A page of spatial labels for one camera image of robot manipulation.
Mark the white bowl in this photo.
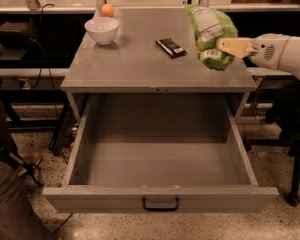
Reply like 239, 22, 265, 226
84, 17, 119, 45

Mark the dark box on shelf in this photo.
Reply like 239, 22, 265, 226
0, 22, 30, 49

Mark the black snack bar packet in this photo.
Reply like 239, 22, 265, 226
156, 38, 187, 59

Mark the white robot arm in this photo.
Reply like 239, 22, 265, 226
217, 33, 300, 81

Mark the person leg in trousers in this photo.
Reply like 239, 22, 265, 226
0, 100, 54, 240

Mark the grey cabinet counter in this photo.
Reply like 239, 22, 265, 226
61, 6, 256, 118

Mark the green rice chip bag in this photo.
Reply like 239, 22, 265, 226
184, 4, 238, 71

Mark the black drawer handle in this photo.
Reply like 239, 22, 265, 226
141, 198, 179, 212

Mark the black cable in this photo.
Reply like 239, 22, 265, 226
27, 3, 59, 118

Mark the orange fruit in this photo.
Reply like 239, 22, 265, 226
102, 4, 114, 18

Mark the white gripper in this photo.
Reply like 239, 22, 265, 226
217, 33, 290, 70

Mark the open grey drawer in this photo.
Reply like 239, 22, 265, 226
43, 94, 278, 213

